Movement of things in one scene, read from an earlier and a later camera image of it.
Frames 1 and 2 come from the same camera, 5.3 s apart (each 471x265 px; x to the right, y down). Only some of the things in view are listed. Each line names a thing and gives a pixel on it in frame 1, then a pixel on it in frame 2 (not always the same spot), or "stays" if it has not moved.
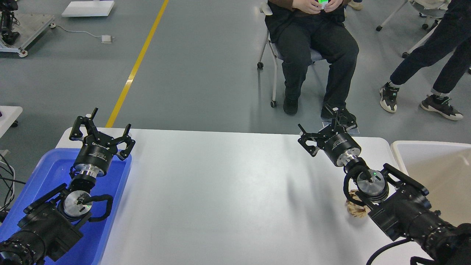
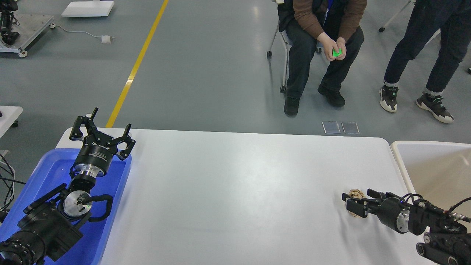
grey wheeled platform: (29, 26) stays
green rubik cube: (323, 2) → (336, 54)
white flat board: (88, 8) stays
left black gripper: (96, 154) stays
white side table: (10, 114) stays
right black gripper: (337, 145) → (393, 212)
